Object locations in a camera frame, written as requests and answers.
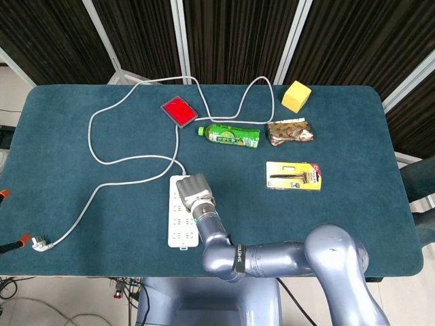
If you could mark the yellow sponge cube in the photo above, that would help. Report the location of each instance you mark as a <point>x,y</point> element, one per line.
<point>295,96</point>

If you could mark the black clamp with orange tip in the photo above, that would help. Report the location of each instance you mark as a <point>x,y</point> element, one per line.
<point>18,241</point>
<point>4,194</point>

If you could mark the razor in yellow blister pack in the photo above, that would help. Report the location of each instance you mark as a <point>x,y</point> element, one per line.
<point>292,176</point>

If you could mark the black box on floor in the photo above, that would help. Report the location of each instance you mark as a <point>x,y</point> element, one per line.
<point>7,136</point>

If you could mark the red box with clear case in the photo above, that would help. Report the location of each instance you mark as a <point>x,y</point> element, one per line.
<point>179,111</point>

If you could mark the white partition post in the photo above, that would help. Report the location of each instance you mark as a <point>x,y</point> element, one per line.
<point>180,34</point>
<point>13,66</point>
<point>293,40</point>
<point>102,32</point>
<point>408,84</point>

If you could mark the blue-grey robot torso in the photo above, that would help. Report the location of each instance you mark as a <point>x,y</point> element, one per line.
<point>207,302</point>

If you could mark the teal table mat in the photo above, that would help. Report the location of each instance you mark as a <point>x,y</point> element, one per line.
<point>306,217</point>

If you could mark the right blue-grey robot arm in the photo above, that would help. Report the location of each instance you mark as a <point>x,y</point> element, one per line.
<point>272,258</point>

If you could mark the right five-finger robot hand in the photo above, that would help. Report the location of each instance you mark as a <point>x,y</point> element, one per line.
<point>193,190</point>

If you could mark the crumpled gold snack wrapper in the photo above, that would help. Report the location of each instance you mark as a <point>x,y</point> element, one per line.
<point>289,131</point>

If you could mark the green tea bottle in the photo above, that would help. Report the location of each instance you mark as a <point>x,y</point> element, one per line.
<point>231,135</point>

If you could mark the dark slatted partition panel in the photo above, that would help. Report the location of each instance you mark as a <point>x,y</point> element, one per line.
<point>238,34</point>
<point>357,40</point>
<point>51,34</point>
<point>142,34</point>
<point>418,119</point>

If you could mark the white power strip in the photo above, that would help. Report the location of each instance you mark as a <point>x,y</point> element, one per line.
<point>178,231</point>

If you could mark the red and silver connector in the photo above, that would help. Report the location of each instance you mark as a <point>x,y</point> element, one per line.
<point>118,288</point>

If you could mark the white power plug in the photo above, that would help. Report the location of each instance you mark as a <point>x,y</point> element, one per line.
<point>40,245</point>

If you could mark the black table bracket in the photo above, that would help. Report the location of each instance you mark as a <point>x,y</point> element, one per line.
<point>374,280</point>

